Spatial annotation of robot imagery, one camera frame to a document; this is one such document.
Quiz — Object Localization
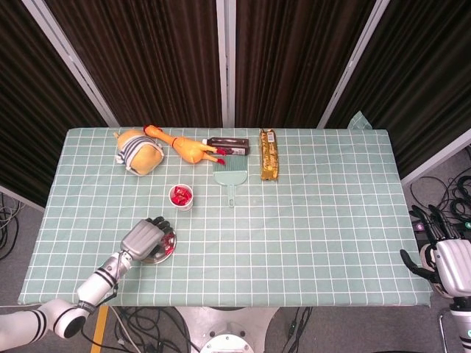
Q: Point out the grey partition frame rail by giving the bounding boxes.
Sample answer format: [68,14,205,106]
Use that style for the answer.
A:
[0,183,46,213]
[400,127,471,187]

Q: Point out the yellow striped plush toy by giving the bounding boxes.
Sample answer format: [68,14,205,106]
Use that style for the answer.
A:
[113,128,166,177]

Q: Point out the yellow floor tape strip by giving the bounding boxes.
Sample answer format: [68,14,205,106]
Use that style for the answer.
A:
[91,306,110,353]

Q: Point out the orange rubber chicken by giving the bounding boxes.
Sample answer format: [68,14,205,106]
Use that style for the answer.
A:
[142,124,227,165]

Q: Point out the gold foil snack pack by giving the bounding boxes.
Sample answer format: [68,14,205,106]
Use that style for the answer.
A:
[259,128,280,182]

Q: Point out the dark grape juice carton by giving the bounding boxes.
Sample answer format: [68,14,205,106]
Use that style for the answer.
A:
[201,136,251,157]

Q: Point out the round steel plate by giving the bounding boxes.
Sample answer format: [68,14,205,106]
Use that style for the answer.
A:
[141,227,177,265]

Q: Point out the grey metal tube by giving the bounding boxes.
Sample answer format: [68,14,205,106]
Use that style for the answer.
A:
[437,310,448,353]

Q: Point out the grey partition frame post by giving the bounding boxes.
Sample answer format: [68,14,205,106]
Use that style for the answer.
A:
[21,0,119,128]
[216,0,236,129]
[316,0,392,129]

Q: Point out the black cable with switch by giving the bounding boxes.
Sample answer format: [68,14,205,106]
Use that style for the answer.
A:
[281,307,314,353]

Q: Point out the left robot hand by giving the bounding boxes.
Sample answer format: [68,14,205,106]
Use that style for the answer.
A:
[120,215,174,262]

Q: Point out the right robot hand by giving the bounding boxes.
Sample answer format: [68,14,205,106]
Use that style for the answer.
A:
[400,204,471,298]

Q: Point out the dark brown curtain panel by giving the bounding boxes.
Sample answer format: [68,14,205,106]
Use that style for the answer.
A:
[0,0,110,207]
[234,0,376,129]
[325,0,471,179]
[43,0,224,128]

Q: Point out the light green comb brush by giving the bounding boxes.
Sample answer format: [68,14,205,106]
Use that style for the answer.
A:
[213,154,248,210]

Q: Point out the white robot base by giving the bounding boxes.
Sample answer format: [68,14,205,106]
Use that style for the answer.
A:
[175,306,280,353]

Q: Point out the white paper cup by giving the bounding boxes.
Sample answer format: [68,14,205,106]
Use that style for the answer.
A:
[168,182,195,213]

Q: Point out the green checked tablecloth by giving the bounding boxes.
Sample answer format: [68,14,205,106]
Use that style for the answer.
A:
[17,110,433,309]

